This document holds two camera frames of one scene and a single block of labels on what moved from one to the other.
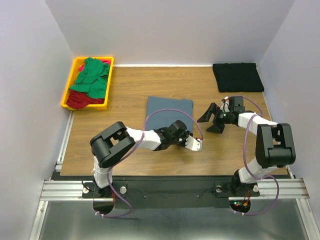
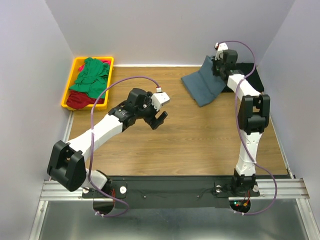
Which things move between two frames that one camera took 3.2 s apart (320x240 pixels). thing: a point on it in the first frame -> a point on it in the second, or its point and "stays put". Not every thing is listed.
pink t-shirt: [82, 67] stays put
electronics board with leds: [241, 206] stays put
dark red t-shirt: [78, 100] stays put
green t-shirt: [92, 78] stays put
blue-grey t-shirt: [162, 112] -> [204, 86]
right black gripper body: [224, 116] -> [217, 66]
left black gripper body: [181, 140] -> [148, 113]
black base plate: [166, 192] stays put
